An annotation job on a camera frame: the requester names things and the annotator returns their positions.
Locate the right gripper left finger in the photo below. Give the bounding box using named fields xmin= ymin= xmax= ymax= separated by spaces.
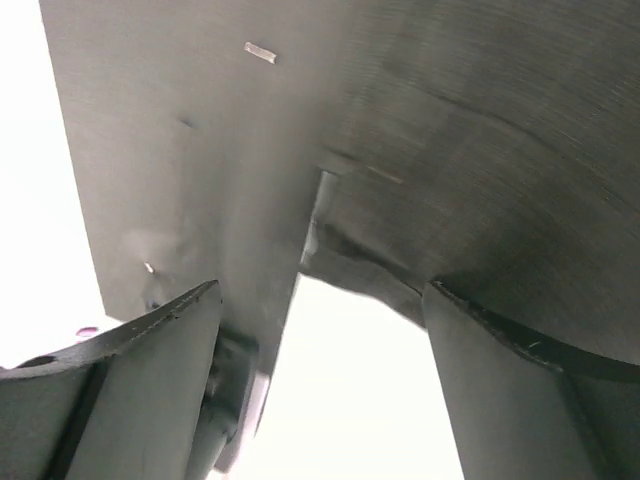
xmin=1 ymin=281 xmax=222 ymax=479

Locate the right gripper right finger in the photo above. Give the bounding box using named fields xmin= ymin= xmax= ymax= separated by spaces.
xmin=422 ymin=282 xmax=639 ymax=479

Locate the black pinstripe long sleeve shirt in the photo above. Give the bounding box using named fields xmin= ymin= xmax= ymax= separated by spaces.
xmin=41 ymin=1 xmax=639 ymax=372

